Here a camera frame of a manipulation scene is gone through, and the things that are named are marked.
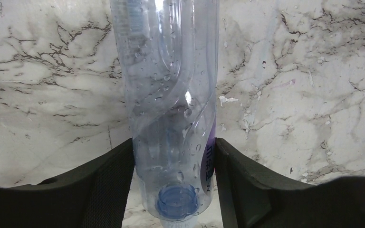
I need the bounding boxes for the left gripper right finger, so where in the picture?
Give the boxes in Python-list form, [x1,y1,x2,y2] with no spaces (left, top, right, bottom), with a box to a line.
[215,138,365,228]

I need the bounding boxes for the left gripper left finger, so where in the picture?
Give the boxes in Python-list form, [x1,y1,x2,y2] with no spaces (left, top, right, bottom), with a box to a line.
[0,139,134,228]

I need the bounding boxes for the blue cap clear bottle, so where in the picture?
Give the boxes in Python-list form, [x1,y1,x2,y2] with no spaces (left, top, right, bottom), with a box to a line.
[110,0,219,228]

